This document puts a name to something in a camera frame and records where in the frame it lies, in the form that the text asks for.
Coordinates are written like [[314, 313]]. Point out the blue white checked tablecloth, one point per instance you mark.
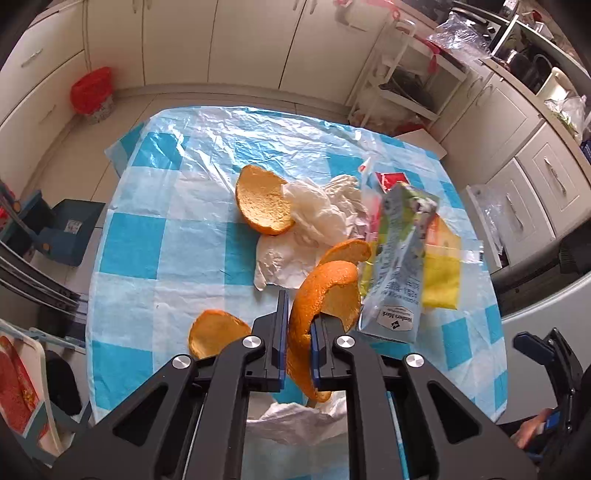
[[175, 184]]

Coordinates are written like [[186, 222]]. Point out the white drawer with plastic bags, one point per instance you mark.
[[475, 221]]

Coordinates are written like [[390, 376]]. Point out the white plastic shopping bag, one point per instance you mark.
[[570, 115]]

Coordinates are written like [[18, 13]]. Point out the large clear plastic bag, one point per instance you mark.
[[457, 32]]

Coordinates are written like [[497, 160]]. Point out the narrow orange peel strip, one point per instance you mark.
[[346, 250]]

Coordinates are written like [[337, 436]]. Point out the white wooden stool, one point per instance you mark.
[[422, 141]]

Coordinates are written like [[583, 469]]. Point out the long curled orange peel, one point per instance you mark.
[[318, 286]]

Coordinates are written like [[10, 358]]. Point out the person's right hand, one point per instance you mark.
[[531, 427]]

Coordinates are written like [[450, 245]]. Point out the metal sliding door frame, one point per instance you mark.
[[41, 286]]

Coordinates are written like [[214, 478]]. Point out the red packet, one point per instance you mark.
[[391, 181]]

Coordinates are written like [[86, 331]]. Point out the folding rack with red bags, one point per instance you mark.
[[18, 383]]

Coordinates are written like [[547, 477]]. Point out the yellow packet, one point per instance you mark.
[[443, 272]]

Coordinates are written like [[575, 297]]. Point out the round orange peel piece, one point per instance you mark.
[[214, 332]]

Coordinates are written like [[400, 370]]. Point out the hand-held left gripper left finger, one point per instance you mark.
[[279, 332]]

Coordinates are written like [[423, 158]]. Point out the black frying pan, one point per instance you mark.
[[406, 87]]

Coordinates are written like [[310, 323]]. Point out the blue green drink carton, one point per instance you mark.
[[397, 267]]

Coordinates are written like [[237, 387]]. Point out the red-lined trash bin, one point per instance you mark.
[[92, 92]]

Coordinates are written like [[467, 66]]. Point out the white storage rack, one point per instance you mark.
[[445, 62]]

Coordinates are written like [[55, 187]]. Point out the white kitchen base cabinets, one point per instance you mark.
[[184, 41]]

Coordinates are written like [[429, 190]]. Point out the bundle of clear plastic bags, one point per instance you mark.
[[491, 212]]

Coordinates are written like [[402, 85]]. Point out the white refrigerator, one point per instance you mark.
[[545, 304]]

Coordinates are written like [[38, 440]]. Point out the white closed drawer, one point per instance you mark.
[[561, 175], [519, 207]]

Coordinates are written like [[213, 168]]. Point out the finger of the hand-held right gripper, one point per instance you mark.
[[528, 340]]

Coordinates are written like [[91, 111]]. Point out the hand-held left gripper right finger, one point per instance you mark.
[[315, 350]]

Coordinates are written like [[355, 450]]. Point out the large orange peel half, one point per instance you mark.
[[263, 203]]

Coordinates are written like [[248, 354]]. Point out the white tissue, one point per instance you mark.
[[318, 207]]

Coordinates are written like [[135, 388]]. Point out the clear plastic wrapper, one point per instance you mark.
[[369, 203]]

